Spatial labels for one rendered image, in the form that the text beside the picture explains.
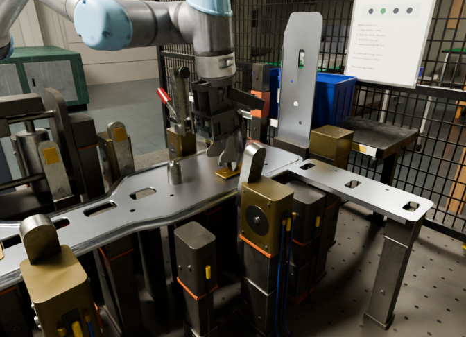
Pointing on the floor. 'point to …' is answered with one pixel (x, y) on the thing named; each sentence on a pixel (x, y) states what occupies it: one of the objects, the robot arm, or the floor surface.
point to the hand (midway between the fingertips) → (233, 162)
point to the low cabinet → (45, 74)
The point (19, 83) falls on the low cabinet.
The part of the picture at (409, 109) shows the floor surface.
